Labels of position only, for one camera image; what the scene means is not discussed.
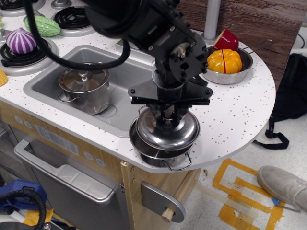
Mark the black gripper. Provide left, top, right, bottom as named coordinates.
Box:
left=128, top=79, right=213, bottom=125

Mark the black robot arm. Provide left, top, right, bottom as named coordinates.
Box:
left=85, top=0, right=212, bottom=120

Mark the tall steel pot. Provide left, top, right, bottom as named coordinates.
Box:
left=58, top=80, right=111, bottom=115

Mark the steel lid on tall pot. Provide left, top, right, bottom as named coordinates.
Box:
left=58, top=69, right=109, bottom=93

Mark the silver toy faucet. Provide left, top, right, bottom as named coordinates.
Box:
left=115, top=39, right=155, bottom=63

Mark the yellow toy pumpkin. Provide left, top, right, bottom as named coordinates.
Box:
left=207, top=49, right=243, bottom=74

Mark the red toy apple half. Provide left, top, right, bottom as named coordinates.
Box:
left=212, top=29, right=239, bottom=51

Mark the wooden peg hanger plate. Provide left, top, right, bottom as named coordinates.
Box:
left=141, top=182, right=186, bottom=223

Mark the orange floor tape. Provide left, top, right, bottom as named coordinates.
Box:
left=212, top=159, right=283, bottom=230

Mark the silver support pole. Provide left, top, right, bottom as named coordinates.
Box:
left=202, top=0, right=221, bottom=45

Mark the black backpack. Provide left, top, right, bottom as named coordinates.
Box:
left=254, top=53, right=307, bottom=150

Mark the grey toy oven door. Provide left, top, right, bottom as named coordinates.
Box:
left=14, top=140, right=130, bottom=230

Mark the grey toy sink basin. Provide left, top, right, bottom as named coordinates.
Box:
left=24, top=59, right=153, bottom=138

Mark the black rear stove burner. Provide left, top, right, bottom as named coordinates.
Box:
left=52, top=7, right=95, bottom=37

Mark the black stove burner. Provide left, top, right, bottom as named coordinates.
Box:
left=0, top=0, right=46, bottom=17
left=52, top=7, right=95, bottom=37
left=0, top=43, right=54, bottom=76

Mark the grey shoe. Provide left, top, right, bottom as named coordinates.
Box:
left=257, top=166, right=307, bottom=212

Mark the green toy bitter gourd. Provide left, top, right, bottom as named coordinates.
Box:
left=34, top=15, right=61, bottom=37

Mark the silver stove knob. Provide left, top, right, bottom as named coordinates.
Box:
left=51, top=0, right=72, bottom=10

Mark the purple striped toy onion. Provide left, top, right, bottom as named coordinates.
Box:
left=6, top=28, right=36, bottom=54

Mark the black front stove burner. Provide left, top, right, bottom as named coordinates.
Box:
left=0, top=43, right=54, bottom=76

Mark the yellow toy corn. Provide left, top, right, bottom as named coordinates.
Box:
left=0, top=69, right=8, bottom=86

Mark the blue clamp tool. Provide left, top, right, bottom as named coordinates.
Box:
left=0, top=180, right=47, bottom=211

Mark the black far stove burner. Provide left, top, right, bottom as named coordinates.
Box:
left=0, top=0, right=46, bottom=17

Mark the steel saucepan with wire handle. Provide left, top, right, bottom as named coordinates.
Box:
left=201, top=39, right=273, bottom=85

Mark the black braided cable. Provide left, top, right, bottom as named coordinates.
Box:
left=0, top=189, right=47, bottom=230

